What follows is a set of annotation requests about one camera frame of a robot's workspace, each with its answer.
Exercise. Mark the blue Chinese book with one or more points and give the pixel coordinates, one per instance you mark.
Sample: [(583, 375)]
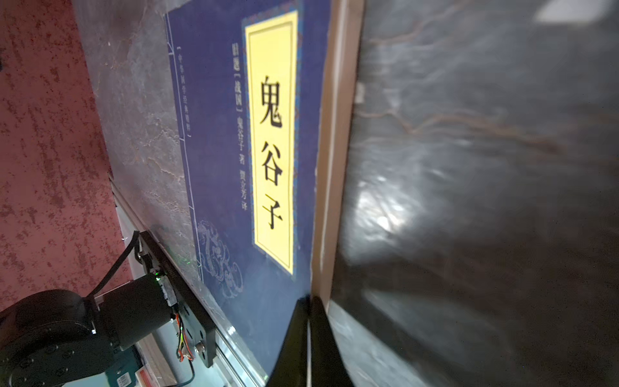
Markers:
[(264, 94)]

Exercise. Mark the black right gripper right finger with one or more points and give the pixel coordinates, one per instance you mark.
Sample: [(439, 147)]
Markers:
[(327, 367)]

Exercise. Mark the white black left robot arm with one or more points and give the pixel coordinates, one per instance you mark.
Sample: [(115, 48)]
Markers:
[(55, 337)]

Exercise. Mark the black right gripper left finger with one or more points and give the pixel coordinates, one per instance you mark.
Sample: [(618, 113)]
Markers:
[(291, 367)]

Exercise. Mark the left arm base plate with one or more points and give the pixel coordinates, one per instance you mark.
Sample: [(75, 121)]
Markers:
[(199, 328)]

